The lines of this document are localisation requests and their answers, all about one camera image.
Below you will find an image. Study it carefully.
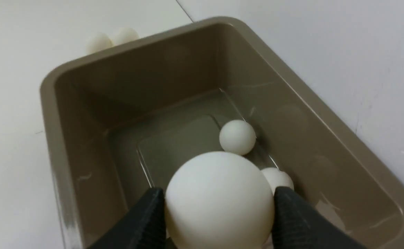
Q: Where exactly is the taupe plastic storage bin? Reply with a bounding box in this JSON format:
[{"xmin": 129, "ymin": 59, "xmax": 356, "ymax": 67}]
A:
[{"xmin": 40, "ymin": 16, "xmax": 404, "ymax": 249}]

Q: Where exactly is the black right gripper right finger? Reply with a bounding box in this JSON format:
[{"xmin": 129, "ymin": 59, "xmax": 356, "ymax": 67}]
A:
[{"xmin": 272, "ymin": 186, "xmax": 365, "ymax": 249}]

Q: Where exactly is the white ball behind bin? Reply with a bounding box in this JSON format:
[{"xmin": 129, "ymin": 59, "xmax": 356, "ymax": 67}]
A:
[{"xmin": 111, "ymin": 27, "xmax": 140, "ymax": 46}]

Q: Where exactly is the white ball beside bin corner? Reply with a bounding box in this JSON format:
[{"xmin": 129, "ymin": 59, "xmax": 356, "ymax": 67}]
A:
[{"xmin": 85, "ymin": 33, "xmax": 113, "ymax": 55}]

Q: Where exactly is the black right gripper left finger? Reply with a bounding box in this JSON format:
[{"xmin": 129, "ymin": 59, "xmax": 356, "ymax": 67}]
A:
[{"xmin": 88, "ymin": 187, "xmax": 167, "ymax": 249}]

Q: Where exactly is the white ping-pong ball black mark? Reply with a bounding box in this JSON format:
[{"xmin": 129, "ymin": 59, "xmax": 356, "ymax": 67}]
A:
[{"xmin": 219, "ymin": 120, "xmax": 256, "ymax": 156}]

